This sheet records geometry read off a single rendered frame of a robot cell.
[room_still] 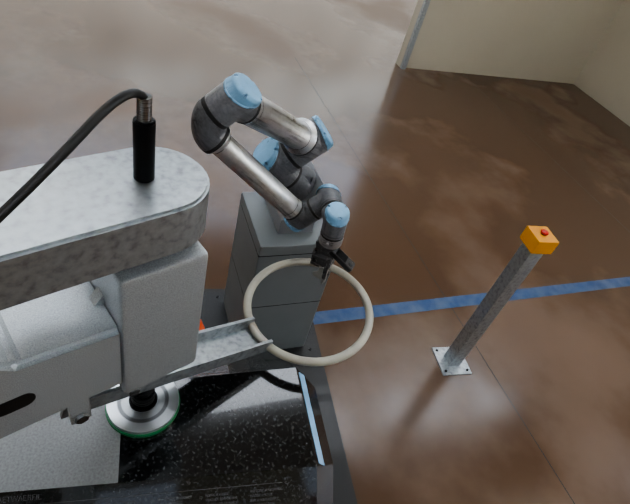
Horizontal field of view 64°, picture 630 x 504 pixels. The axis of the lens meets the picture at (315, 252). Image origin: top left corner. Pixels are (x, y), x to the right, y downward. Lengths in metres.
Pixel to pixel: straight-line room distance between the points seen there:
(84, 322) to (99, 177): 0.33
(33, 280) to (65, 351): 0.25
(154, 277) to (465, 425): 2.33
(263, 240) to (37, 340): 1.31
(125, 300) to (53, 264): 0.20
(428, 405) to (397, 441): 0.32
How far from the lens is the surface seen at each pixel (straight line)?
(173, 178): 1.05
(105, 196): 1.00
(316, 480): 1.70
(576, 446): 3.44
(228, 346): 1.71
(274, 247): 2.26
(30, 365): 1.14
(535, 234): 2.61
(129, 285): 1.06
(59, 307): 1.22
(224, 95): 1.58
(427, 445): 2.92
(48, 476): 1.65
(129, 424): 1.65
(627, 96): 8.41
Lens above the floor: 2.37
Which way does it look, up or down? 42 degrees down
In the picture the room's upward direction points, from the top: 18 degrees clockwise
